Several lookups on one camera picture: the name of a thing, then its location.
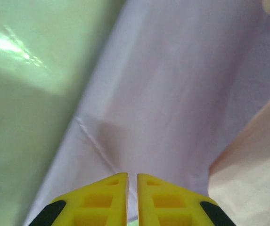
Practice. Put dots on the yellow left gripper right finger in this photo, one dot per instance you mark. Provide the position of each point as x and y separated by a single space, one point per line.
170 207

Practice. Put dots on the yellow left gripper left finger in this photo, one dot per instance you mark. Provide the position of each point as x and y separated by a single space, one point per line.
97 207

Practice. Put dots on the pink and purple wrapping paper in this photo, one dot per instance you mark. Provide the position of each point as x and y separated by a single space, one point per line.
160 82

